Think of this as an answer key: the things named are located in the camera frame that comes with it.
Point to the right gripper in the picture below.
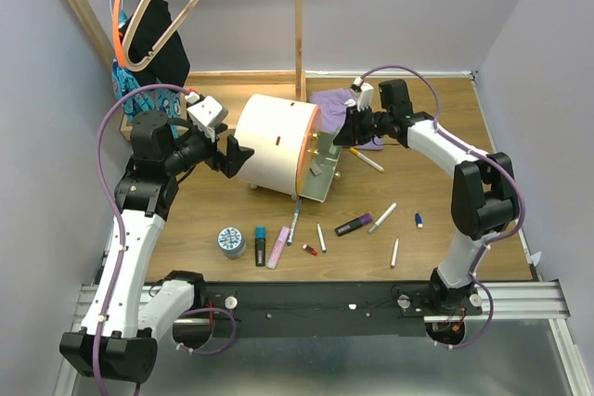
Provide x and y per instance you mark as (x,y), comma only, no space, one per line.
(352,132)

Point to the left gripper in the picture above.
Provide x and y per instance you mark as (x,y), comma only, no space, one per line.
(235,158)

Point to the grey-green drawer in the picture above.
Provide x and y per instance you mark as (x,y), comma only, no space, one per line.
(323,169)

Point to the grey eraser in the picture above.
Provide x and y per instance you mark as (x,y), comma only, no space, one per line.
(314,168)

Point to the white round drawer organizer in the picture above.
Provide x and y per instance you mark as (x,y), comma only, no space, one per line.
(273,127)

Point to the round blue patterned tin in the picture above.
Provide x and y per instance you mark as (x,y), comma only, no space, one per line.
(231,242)

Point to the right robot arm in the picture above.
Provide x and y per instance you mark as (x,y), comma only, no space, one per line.
(483,202)

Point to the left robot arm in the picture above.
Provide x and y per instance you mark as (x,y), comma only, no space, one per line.
(118,337)

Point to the yellow capped white marker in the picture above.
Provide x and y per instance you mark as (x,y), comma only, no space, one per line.
(366,159)

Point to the purple cloth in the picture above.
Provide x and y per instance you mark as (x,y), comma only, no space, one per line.
(333,105)

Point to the salmon pink drawer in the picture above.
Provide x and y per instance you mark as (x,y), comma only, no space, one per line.
(309,145)

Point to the blue white pen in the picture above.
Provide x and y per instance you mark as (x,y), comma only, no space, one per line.
(294,221)

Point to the grey white marker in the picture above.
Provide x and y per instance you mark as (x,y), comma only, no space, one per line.
(382,218)

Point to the purple black highlighter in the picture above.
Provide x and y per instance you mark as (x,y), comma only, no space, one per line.
(353,225)

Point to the blue black highlighter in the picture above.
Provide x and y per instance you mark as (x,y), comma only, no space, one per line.
(259,245)

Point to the white pencil stub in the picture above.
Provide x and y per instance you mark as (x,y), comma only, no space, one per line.
(321,238)

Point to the small blue white cap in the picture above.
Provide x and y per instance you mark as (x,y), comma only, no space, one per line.
(418,220)

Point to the small red cap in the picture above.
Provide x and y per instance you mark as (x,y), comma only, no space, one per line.
(309,249)

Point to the red tipped white pencil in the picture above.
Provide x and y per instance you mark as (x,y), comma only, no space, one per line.
(394,254)

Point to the pink highlighter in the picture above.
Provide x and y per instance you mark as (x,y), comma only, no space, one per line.
(278,247)

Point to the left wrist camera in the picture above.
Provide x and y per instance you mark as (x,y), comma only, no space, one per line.
(206,113)

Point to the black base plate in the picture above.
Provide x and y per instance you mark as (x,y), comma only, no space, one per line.
(335,309)

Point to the wooden rack frame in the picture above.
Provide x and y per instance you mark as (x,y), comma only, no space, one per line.
(234,86)

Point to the aluminium rail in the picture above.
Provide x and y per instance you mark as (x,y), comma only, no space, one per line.
(512,301)

